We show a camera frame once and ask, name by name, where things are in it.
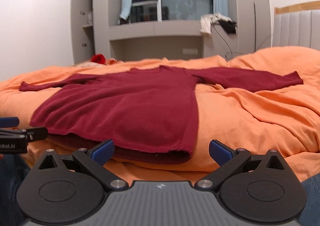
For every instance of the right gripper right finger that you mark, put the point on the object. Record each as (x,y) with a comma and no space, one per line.
(253,188)

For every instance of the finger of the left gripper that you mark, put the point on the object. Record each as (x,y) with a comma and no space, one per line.
(36,134)
(7,122)

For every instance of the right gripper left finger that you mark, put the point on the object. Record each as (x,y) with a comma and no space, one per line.
(69,188)

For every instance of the dark red sweater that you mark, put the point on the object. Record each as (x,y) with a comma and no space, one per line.
(151,110)

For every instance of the blue jeans leg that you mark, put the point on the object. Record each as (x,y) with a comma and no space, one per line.
(13,172)

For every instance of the orange bed duvet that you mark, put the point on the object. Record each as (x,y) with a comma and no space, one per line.
(286,119)

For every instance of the open grey cabinet door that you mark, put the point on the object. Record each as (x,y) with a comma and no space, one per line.
(82,35)

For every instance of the bright red garment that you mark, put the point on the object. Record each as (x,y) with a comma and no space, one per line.
(98,58)

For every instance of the pink patterned cloth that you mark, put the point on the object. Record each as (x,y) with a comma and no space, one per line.
(97,64)

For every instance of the black cloth on sill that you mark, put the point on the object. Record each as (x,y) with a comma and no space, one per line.
(228,26)

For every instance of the grey padded headboard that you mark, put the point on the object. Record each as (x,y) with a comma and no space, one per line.
(297,25)

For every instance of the white cloth on sill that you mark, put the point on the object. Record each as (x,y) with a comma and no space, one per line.
(207,20)

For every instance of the grey built-in wardrobe unit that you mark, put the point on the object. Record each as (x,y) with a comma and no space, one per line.
(162,28)

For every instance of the white wall socket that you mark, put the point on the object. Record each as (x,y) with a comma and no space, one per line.
(190,51)

